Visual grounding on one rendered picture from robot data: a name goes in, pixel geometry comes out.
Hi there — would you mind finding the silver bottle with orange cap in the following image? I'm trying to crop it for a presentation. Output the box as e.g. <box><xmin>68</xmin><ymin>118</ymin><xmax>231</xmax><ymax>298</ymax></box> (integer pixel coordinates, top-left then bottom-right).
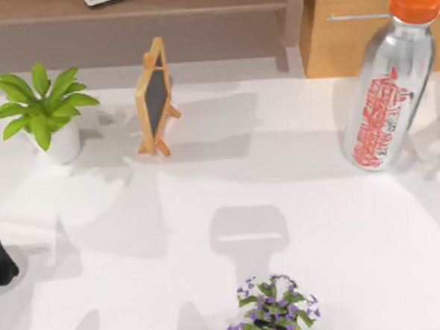
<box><xmin>331</xmin><ymin>0</ymin><xmax>440</xmax><ymax>175</ymax></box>

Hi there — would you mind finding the long metal handle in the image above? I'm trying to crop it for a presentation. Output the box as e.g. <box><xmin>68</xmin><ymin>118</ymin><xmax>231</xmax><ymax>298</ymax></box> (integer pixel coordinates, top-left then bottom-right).
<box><xmin>326</xmin><ymin>7</ymin><xmax>440</xmax><ymax>22</ymax></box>

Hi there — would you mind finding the wooden framed blackboard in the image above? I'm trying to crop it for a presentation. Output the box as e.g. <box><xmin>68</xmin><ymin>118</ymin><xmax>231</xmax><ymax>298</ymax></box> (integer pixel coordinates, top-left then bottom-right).
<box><xmin>129</xmin><ymin>35</ymin><xmax>185</xmax><ymax>160</ymax></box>

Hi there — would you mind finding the wooden open shelf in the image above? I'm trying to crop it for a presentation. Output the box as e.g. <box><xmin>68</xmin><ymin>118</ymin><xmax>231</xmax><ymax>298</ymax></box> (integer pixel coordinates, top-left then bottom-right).
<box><xmin>0</xmin><ymin>0</ymin><xmax>312</xmax><ymax>90</ymax></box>

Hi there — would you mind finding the wooden cupboard door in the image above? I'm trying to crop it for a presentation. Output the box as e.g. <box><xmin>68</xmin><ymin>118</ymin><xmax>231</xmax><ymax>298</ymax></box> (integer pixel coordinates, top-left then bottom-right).
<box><xmin>298</xmin><ymin>0</ymin><xmax>440</xmax><ymax>81</ymax></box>

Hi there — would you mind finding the green plant in white pot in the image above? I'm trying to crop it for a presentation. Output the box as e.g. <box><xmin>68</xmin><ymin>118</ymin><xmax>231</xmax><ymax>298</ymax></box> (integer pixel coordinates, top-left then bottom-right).
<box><xmin>0</xmin><ymin>58</ymin><xmax>104</xmax><ymax>169</ymax></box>

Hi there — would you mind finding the purple flower plant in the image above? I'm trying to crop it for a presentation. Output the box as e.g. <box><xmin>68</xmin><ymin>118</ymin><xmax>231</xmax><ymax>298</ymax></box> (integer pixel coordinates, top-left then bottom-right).
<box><xmin>221</xmin><ymin>271</ymin><xmax>323</xmax><ymax>330</ymax></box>

